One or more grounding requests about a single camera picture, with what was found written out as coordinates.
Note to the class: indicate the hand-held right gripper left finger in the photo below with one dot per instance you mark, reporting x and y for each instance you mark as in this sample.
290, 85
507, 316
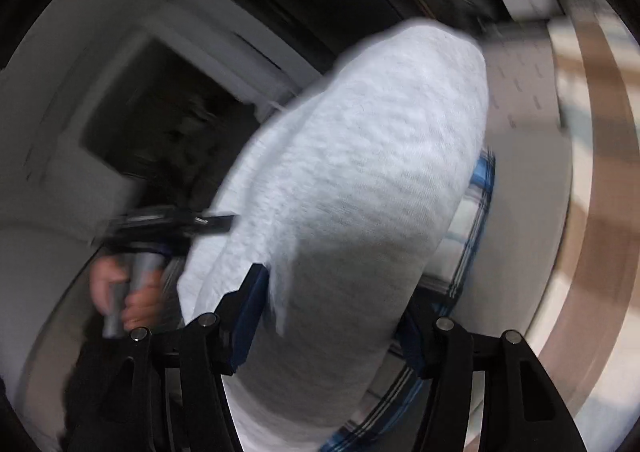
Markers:
250, 312

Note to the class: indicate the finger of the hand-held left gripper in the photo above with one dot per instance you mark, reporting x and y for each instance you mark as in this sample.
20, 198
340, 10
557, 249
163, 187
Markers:
215, 223

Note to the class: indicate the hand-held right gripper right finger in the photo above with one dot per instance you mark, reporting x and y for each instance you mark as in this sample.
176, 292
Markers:
417, 347

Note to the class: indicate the light grey sweatshirt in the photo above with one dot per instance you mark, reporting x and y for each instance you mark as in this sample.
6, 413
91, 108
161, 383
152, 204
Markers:
350, 182

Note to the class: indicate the person's left hand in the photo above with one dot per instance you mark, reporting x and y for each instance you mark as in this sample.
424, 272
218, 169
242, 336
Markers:
142, 304

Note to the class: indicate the blue plaid pants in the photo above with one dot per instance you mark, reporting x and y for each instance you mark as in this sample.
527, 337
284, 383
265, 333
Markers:
470, 242

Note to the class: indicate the white rug with black diamonds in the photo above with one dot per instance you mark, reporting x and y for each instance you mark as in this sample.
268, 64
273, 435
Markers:
525, 82

